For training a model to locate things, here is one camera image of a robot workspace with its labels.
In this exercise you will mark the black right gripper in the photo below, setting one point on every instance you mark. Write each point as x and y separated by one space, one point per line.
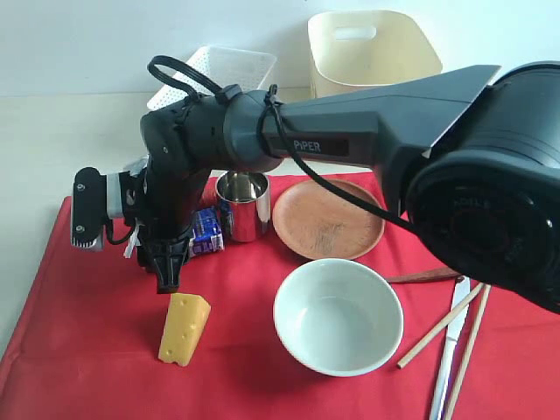
168 205

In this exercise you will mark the blue white milk carton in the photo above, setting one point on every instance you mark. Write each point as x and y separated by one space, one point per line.
206 235

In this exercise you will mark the yellow cheese wedge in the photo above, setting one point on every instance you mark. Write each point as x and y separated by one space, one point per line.
185 321

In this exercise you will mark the red sausage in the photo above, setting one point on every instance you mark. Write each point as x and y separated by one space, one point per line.
207 200

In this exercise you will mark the stainless steel cup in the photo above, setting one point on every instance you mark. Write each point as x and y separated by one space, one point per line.
243 200

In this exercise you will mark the red scalloped table cloth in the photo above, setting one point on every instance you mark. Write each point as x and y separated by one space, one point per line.
86 347

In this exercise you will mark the brown wooden plate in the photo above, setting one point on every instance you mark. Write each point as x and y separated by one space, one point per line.
316 224

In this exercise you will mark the pale green ceramic bowl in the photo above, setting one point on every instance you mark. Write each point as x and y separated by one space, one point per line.
338 317

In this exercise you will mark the white perforated plastic basket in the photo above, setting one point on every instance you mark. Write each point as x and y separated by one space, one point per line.
225 66

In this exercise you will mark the brown wooden spoon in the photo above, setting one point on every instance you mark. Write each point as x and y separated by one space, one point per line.
428 276

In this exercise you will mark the left wooden chopstick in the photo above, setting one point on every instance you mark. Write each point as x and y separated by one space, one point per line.
439 326

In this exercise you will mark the wooden chopstick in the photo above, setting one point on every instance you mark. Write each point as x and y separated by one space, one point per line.
439 326
457 385

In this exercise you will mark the cream plastic bin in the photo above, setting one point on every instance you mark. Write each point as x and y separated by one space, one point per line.
354 50

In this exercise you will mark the silver table knife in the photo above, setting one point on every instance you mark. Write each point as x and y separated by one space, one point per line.
453 330

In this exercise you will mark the right wooden chopstick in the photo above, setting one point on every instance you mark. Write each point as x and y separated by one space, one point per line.
457 385

